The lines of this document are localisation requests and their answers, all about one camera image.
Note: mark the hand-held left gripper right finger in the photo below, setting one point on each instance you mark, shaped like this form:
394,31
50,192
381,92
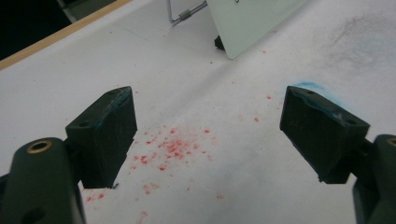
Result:
323,140

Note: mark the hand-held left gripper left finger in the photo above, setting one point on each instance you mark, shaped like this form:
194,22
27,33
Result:
102,140

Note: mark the white table cover sheet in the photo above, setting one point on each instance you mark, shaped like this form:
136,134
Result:
218,93

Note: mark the wooden table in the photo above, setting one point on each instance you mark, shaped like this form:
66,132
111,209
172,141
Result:
46,39

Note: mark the white whiteboard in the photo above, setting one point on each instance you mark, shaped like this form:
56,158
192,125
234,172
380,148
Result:
249,25

